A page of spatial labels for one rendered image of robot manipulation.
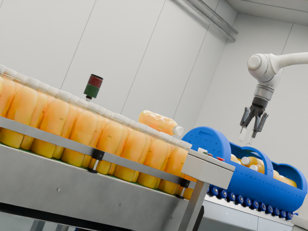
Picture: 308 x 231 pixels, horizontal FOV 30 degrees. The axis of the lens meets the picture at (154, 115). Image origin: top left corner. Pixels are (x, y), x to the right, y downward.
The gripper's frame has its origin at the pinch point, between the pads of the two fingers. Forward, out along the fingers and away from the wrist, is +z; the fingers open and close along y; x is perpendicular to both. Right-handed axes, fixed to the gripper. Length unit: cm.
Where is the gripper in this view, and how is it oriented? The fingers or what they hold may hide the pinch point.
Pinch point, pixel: (246, 136)
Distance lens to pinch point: 288.7
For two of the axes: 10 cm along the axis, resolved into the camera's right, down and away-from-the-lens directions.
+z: -3.6, 9.3, -0.4
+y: -6.8, -2.4, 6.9
